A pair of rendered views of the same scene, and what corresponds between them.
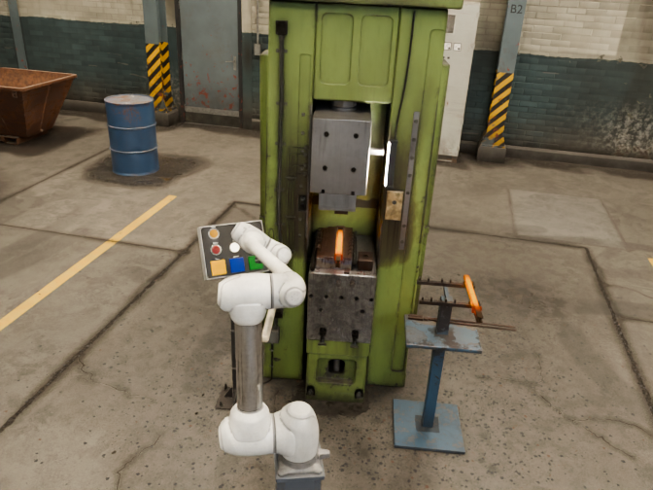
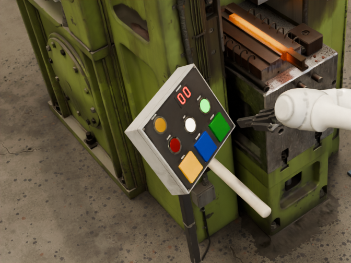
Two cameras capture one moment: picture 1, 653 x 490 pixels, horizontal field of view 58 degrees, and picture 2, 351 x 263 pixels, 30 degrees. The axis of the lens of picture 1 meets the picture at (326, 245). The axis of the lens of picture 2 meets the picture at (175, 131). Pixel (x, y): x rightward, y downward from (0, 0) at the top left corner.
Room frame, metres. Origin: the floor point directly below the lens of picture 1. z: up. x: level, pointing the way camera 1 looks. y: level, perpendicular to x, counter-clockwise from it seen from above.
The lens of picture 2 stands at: (1.46, 1.29, 2.56)
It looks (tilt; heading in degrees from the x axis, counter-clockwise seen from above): 44 degrees down; 331
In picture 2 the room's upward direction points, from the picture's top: 10 degrees counter-clockwise
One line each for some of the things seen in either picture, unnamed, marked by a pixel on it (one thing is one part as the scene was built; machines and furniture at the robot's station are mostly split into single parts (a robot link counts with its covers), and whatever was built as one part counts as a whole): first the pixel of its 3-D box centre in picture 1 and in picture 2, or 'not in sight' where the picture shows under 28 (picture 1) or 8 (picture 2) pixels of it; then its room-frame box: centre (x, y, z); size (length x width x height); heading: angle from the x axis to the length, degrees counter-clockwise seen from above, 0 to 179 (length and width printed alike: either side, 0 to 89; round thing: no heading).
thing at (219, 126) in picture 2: (255, 262); (218, 127); (2.78, 0.38, 1.01); 0.07 x 0.05 x 0.07; 113
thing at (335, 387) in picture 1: (337, 346); (261, 154); (3.14, -0.11, 0.23); 0.55 x 0.37 x 0.47; 178
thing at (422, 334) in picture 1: (441, 332); not in sight; (2.71, -0.66, 0.67); 0.40 x 0.30 x 0.02; 87
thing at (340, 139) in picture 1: (348, 147); not in sight; (3.14, -0.09, 1.56); 0.42 x 0.39 x 0.40; 178
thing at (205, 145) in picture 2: (237, 264); (205, 146); (2.74, 0.47, 1.01); 0.07 x 0.05 x 0.07; 113
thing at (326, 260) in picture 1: (334, 246); (246, 39); (3.14, -0.05, 0.96); 0.42 x 0.20 x 0.09; 178
